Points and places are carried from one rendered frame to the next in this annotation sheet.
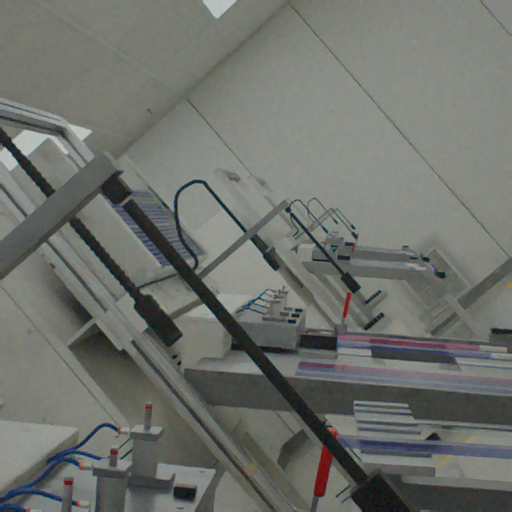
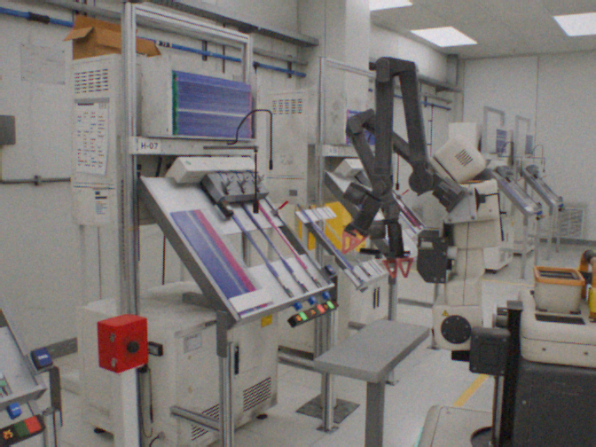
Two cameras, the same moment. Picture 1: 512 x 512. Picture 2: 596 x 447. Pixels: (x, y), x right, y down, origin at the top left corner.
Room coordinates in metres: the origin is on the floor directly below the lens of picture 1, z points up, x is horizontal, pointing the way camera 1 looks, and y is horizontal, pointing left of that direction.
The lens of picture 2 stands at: (-1.49, -1.22, 1.31)
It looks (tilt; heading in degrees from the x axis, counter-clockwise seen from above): 7 degrees down; 27
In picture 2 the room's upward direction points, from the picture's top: 1 degrees clockwise
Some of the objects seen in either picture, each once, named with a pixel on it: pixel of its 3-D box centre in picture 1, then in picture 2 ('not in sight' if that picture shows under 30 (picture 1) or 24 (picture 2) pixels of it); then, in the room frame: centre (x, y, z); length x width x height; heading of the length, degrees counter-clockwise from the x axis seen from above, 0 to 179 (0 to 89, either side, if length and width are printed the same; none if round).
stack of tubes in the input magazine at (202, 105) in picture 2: not in sight; (206, 107); (0.63, 0.36, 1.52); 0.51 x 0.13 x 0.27; 174
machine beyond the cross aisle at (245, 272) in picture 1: (319, 307); (482, 189); (5.56, -0.06, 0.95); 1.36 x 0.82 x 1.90; 84
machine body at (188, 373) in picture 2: not in sight; (181, 364); (0.59, 0.48, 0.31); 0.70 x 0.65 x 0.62; 174
